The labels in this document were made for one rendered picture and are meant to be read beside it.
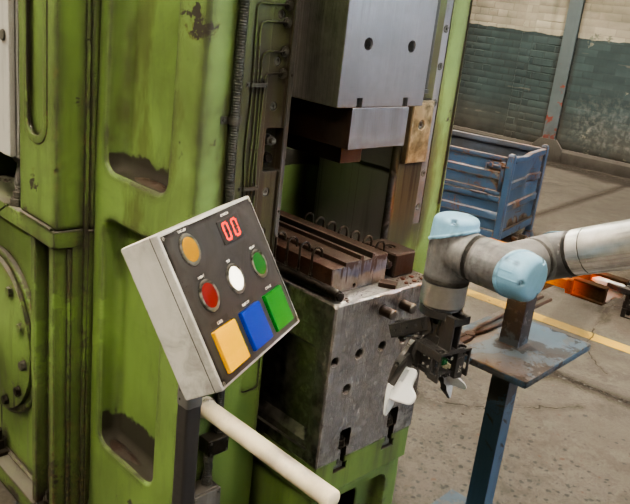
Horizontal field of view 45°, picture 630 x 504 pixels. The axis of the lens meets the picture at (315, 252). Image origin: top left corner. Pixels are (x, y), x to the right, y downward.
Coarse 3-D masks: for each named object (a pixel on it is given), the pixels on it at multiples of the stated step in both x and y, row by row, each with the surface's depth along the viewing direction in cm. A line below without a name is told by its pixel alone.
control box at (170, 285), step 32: (192, 224) 133; (224, 224) 142; (256, 224) 153; (128, 256) 127; (160, 256) 124; (224, 256) 139; (160, 288) 126; (192, 288) 128; (224, 288) 136; (256, 288) 146; (160, 320) 128; (192, 320) 125; (224, 320) 133; (192, 352) 127; (256, 352) 139; (192, 384) 129; (224, 384) 127
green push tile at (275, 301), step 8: (272, 288) 152; (280, 288) 152; (264, 296) 146; (272, 296) 149; (280, 296) 151; (272, 304) 148; (280, 304) 150; (272, 312) 147; (280, 312) 150; (288, 312) 152; (272, 320) 147; (280, 320) 149; (288, 320) 151; (280, 328) 148
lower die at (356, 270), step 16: (288, 224) 208; (304, 224) 209; (304, 240) 199; (320, 240) 199; (352, 240) 203; (288, 256) 194; (304, 256) 190; (336, 256) 190; (352, 256) 191; (384, 256) 196; (304, 272) 190; (320, 272) 186; (336, 272) 184; (352, 272) 189; (368, 272) 193; (384, 272) 198; (336, 288) 186; (352, 288) 191
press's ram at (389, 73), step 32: (320, 0) 166; (352, 0) 161; (384, 0) 168; (416, 0) 175; (320, 32) 168; (352, 32) 164; (384, 32) 171; (416, 32) 178; (320, 64) 169; (352, 64) 167; (384, 64) 174; (416, 64) 182; (320, 96) 171; (352, 96) 170; (384, 96) 177; (416, 96) 185
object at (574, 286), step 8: (552, 280) 193; (560, 280) 192; (568, 280) 189; (576, 280) 189; (584, 280) 189; (568, 288) 190; (576, 288) 190; (584, 288) 189; (592, 288) 187; (600, 288) 185; (608, 288) 186; (576, 296) 190; (584, 296) 189; (592, 296) 188; (600, 296) 186; (600, 304) 186
